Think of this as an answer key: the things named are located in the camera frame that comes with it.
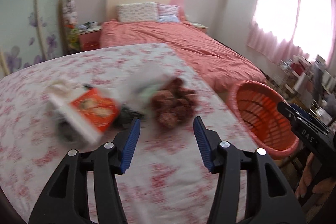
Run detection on red white noodle cup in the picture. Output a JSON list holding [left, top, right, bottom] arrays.
[[47, 87, 121, 145]]

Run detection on brown fuzzy scrunchie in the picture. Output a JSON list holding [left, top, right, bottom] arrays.
[[150, 77, 198, 130]]

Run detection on clear plastic packaging tray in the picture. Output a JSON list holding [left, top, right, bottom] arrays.
[[120, 62, 171, 108]]

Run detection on white tissue paper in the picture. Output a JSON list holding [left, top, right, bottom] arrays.
[[46, 79, 81, 96]]

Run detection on green white cloth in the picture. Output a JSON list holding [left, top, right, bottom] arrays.
[[138, 84, 160, 105]]

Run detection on person's right hand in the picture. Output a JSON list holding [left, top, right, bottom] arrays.
[[294, 152, 336, 199]]

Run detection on cluttered desk with items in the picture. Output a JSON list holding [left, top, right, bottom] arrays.
[[280, 55, 335, 131]]

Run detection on red plastic laundry basket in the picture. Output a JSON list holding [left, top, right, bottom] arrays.
[[226, 81, 299, 160]]

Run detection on floral pink white tablecloth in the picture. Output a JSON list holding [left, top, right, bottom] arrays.
[[1, 43, 256, 223]]

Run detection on salmon pink bed duvet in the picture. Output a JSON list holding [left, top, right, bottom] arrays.
[[100, 20, 266, 93]]

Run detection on pink window curtain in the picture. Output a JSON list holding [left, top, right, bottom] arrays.
[[247, 0, 335, 64]]

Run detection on right bedside nightstand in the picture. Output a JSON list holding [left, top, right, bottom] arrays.
[[190, 22, 208, 34]]

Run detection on pink left nightstand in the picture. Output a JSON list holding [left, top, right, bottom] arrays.
[[79, 26, 102, 51]]

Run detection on plush toy display tube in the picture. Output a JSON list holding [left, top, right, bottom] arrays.
[[62, 0, 80, 53]]

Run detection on wardrobe with purple flowers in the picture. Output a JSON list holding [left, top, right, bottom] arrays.
[[1, 0, 66, 77]]

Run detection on pink striped pillow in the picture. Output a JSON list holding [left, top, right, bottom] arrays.
[[158, 3, 181, 23]]

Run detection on floral white pillow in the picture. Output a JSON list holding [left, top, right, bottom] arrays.
[[117, 2, 159, 23]]

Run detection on beige pink headboard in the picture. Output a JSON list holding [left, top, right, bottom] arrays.
[[105, 0, 185, 21]]

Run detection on white wire rack cart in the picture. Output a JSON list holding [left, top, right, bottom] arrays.
[[272, 59, 294, 100]]

